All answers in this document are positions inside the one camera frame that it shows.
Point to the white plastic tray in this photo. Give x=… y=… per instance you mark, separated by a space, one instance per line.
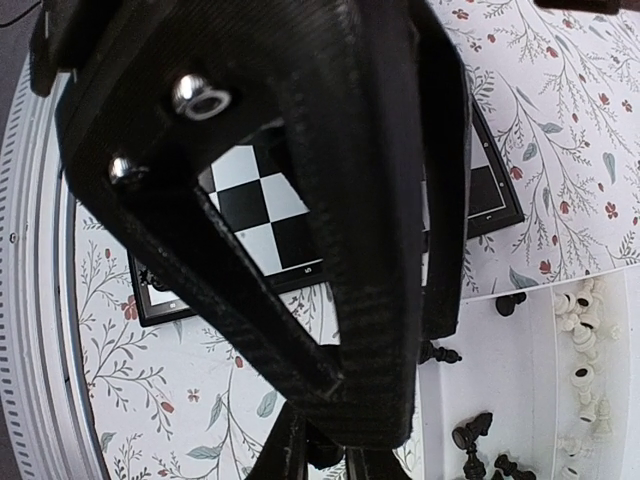
x=558 y=369

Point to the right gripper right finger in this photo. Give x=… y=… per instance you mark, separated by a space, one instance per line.
x=366 y=464

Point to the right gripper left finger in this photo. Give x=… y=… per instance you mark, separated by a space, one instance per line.
x=284 y=454

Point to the floral patterned table mat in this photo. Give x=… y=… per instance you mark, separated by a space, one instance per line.
x=560 y=91

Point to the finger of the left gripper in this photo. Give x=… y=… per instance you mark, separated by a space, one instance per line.
x=169 y=223
x=376 y=107

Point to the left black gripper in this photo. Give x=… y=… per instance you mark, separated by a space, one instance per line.
x=160 y=89

